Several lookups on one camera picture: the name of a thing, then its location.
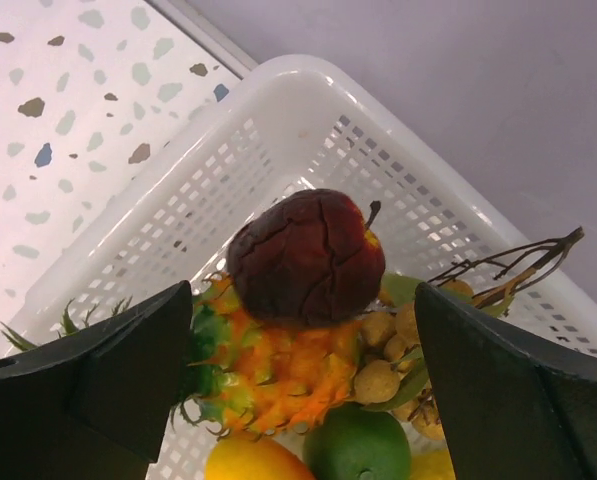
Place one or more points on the orange toy mango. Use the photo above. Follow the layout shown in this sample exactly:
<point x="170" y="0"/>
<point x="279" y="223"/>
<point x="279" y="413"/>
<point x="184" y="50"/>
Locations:
<point x="241" y="458"/>

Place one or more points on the brown toy longan bunch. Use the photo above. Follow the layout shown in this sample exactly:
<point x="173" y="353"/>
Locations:
<point x="393" y="375"/>

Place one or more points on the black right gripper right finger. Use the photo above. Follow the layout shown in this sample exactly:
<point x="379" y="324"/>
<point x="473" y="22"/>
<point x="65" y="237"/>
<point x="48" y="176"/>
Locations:
<point x="513" y="405"/>

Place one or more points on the aluminium table edge rail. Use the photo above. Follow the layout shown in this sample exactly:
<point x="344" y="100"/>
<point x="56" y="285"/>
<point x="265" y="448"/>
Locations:
<point x="197" y="27"/>

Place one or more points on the yellow toy pear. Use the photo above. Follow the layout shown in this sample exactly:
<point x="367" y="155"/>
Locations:
<point x="432" y="465"/>

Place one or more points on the green toy lime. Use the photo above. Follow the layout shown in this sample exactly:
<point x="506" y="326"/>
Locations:
<point x="353" y="443"/>

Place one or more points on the dark red toy apple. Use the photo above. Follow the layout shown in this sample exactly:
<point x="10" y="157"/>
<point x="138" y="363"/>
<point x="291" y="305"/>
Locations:
<point x="310" y="261"/>

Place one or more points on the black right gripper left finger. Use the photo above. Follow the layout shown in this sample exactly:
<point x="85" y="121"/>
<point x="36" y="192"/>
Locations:
<point x="94" y="405"/>

